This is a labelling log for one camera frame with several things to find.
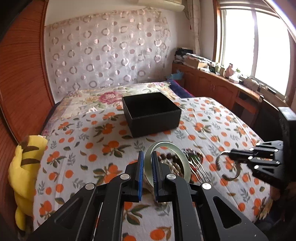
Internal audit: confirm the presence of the dark brown ring bracelet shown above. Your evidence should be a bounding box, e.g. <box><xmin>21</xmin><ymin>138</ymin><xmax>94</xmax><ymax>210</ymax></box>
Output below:
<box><xmin>215</xmin><ymin>151</ymin><xmax>242</xmax><ymax>182</ymax></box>

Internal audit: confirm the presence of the cream pearl bead necklace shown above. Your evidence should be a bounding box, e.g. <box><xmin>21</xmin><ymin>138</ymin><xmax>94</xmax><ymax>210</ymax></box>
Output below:
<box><xmin>166</xmin><ymin>159</ymin><xmax>186</xmax><ymax>179</ymax></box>

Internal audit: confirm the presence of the brown wooden bead bracelet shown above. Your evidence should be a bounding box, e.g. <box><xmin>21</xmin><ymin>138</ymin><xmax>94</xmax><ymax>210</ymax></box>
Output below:
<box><xmin>157</xmin><ymin>152</ymin><xmax>183</xmax><ymax>173</ymax></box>

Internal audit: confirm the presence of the black square jewelry box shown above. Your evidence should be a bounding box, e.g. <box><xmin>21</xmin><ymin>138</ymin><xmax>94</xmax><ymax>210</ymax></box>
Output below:
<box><xmin>122</xmin><ymin>92</ymin><xmax>182</xmax><ymax>138</ymax></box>

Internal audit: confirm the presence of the wooden side cabinet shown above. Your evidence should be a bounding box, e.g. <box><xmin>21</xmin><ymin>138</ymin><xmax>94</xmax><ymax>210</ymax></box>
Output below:
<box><xmin>171</xmin><ymin>62</ymin><xmax>265</xmax><ymax>126</ymax></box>

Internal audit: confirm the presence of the pink figurine on sill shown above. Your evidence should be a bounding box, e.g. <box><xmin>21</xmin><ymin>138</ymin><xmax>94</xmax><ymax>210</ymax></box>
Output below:
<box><xmin>225</xmin><ymin>63</ymin><xmax>234</xmax><ymax>78</ymax></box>

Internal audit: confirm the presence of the yellow plush toy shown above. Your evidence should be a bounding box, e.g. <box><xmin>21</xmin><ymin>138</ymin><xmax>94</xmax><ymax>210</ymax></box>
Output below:
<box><xmin>8</xmin><ymin>135</ymin><xmax>48</xmax><ymax>232</ymax></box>

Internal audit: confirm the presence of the dark blue blanket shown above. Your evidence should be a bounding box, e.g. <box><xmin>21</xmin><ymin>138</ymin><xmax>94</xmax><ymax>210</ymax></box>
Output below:
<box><xmin>167</xmin><ymin>80</ymin><xmax>194</xmax><ymax>98</ymax></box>

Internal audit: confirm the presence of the floral quilt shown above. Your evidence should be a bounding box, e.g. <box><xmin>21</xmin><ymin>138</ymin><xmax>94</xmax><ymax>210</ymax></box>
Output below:
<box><xmin>42</xmin><ymin>82</ymin><xmax>180</xmax><ymax>138</ymax></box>

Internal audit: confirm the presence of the teal cloth item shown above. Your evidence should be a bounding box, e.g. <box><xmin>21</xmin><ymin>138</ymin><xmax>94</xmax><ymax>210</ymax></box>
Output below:
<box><xmin>167</xmin><ymin>70</ymin><xmax>184</xmax><ymax>81</ymax></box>

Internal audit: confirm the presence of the stack of papers and books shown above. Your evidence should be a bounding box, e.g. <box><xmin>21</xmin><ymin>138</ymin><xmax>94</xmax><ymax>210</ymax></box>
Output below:
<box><xmin>173</xmin><ymin>47</ymin><xmax>216</xmax><ymax>69</ymax></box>

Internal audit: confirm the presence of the white air conditioner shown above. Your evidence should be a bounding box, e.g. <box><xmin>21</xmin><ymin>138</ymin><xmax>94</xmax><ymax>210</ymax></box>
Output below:
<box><xmin>129</xmin><ymin>0</ymin><xmax>185</xmax><ymax>12</ymax></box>

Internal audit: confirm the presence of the circle pattern sheer curtain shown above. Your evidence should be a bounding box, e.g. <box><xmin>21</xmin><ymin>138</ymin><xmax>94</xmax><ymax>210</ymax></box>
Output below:
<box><xmin>44</xmin><ymin>9</ymin><xmax>171</xmax><ymax>101</ymax></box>

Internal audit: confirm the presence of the window with white frame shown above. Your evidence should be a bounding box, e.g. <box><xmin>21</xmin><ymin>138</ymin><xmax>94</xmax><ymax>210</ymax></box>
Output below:
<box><xmin>215</xmin><ymin>1</ymin><xmax>295</xmax><ymax>105</ymax></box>

